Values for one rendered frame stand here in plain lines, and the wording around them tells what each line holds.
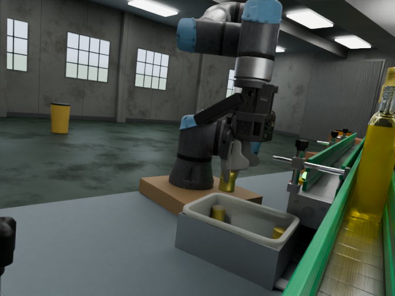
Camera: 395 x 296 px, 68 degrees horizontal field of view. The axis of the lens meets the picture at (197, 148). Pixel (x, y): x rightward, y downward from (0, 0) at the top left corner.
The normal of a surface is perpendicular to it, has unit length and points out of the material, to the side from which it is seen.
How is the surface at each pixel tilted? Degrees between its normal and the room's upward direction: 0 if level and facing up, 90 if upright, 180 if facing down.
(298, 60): 90
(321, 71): 90
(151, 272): 0
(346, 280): 0
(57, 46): 90
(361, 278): 0
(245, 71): 90
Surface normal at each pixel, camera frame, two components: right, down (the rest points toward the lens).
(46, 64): 0.64, 0.21
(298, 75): -0.76, 0.02
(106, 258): 0.12, -0.98
